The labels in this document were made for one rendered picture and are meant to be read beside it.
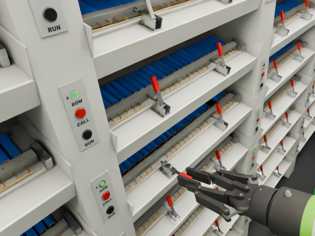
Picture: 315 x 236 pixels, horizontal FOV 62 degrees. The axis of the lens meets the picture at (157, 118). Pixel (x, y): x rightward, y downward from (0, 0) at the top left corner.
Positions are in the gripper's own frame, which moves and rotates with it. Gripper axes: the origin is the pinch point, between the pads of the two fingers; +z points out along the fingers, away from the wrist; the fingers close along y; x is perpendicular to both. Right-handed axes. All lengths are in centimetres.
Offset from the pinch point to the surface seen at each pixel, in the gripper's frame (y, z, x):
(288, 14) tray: 86, 8, 23
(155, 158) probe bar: -0.5, 11.8, 3.6
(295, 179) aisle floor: 117, 22, -93
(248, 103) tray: 44.4, 8.1, -0.2
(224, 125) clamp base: 25.7, 6.7, 0.6
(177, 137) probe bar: 9.8, 12.4, 4.0
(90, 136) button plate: -20.2, 0.6, 23.8
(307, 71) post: 115, 11, -13
